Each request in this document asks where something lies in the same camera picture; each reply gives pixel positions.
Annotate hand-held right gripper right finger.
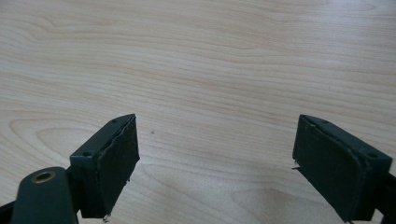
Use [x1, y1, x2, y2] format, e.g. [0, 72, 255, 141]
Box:
[291, 114, 394, 223]

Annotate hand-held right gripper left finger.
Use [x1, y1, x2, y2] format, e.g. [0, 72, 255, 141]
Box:
[69, 113, 141, 219]

